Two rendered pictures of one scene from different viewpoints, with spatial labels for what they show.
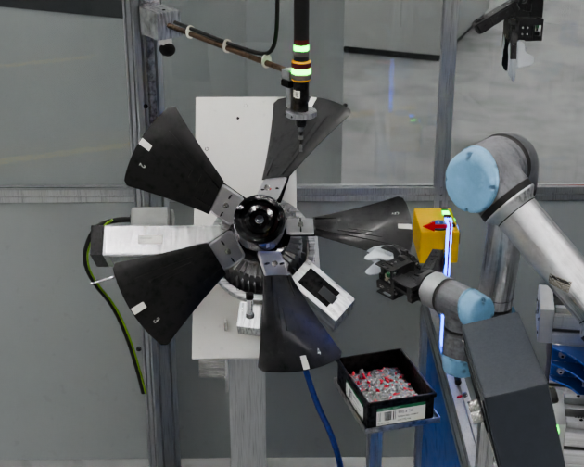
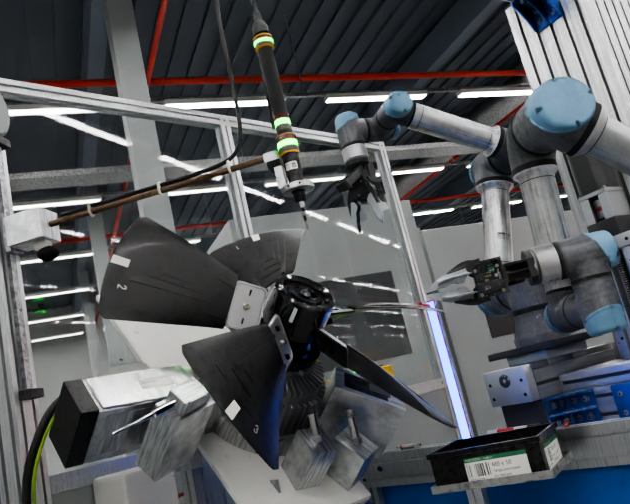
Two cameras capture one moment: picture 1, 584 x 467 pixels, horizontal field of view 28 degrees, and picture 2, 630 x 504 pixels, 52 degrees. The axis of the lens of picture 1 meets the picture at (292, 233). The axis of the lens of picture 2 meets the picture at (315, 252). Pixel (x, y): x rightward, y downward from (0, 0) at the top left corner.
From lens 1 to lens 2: 2.18 m
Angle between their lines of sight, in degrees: 57
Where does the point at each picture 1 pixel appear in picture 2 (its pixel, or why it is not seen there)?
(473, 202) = (580, 112)
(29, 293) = not seen: outside the picture
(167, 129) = (145, 238)
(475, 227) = not seen: hidden behind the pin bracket
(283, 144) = (255, 265)
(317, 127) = (283, 241)
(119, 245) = (117, 394)
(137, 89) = (4, 317)
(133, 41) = not seen: outside the picture
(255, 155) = (189, 331)
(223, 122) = not seen: hidden behind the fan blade
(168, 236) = (176, 376)
